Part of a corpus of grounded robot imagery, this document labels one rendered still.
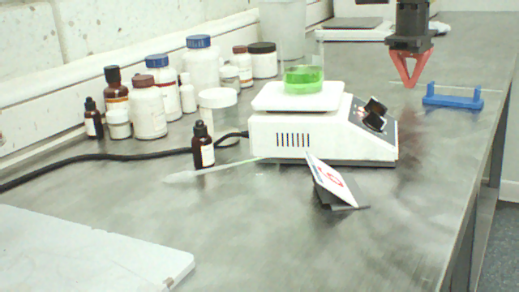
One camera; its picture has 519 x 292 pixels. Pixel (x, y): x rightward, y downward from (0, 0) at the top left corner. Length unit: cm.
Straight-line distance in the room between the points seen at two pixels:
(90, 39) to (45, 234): 49
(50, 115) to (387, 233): 58
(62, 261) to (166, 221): 12
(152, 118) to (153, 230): 30
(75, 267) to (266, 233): 20
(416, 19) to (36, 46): 64
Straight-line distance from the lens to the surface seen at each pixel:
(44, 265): 56
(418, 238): 56
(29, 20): 93
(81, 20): 101
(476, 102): 96
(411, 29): 95
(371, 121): 72
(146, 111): 85
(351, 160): 70
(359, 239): 55
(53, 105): 91
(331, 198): 61
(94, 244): 58
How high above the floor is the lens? 104
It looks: 21 degrees down
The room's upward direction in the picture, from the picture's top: 4 degrees counter-clockwise
